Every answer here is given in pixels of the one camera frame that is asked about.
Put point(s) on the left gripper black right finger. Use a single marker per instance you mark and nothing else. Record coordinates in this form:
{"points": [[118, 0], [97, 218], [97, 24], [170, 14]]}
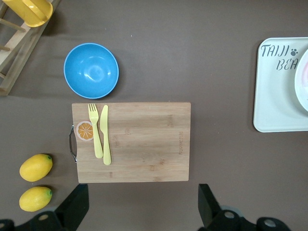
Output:
{"points": [[211, 216]]}

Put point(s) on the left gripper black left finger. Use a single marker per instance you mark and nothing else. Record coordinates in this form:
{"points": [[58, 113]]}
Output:
{"points": [[69, 214]]}

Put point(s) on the white round plate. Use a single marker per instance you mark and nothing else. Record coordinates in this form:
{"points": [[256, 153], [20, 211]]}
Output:
{"points": [[303, 91]]}

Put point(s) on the yellow lemon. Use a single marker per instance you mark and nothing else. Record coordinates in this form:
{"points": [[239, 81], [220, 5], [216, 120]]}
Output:
{"points": [[35, 167], [34, 199]]}

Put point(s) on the yellow plastic fork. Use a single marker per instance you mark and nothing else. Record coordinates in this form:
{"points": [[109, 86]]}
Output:
{"points": [[96, 134]]}

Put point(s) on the toy orange slice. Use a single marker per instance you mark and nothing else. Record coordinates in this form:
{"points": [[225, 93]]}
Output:
{"points": [[83, 131]]}

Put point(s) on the yellow plastic knife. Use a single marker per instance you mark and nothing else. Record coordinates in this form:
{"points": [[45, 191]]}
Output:
{"points": [[106, 134]]}

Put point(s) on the bamboo cutting board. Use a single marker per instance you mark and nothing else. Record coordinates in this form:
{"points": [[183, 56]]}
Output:
{"points": [[144, 144]]}

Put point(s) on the cream bear print tray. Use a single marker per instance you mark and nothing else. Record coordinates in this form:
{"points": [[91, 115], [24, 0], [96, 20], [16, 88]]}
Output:
{"points": [[272, 101]]}

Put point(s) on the blue bowl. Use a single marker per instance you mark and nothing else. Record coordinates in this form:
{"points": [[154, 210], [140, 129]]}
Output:
{"points": [[91, 71]]}

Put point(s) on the wooden peg mug rack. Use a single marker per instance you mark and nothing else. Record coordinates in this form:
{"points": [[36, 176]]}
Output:
{"points": [[19, 53]]}

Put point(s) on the yellow mug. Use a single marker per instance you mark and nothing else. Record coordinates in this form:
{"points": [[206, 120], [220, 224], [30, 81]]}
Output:
{"points": [[29, 12]]}

